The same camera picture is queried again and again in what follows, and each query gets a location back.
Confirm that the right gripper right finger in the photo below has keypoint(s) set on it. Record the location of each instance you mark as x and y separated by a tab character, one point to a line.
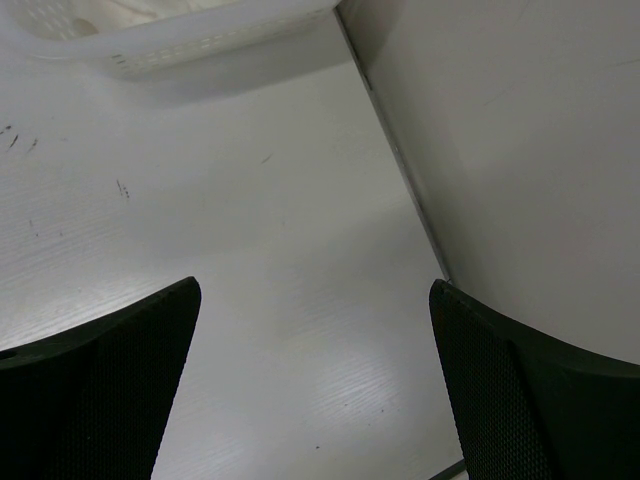
527	405

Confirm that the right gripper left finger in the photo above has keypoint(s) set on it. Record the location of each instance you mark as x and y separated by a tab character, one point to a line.
93	402

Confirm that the white skirt in basket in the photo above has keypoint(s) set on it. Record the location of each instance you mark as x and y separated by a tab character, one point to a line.
126	13

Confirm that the white plastic laundry basket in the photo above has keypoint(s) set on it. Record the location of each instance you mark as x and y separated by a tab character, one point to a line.
56	31

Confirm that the aluminium table edge rail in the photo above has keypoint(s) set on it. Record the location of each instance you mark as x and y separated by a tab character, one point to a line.
399	157

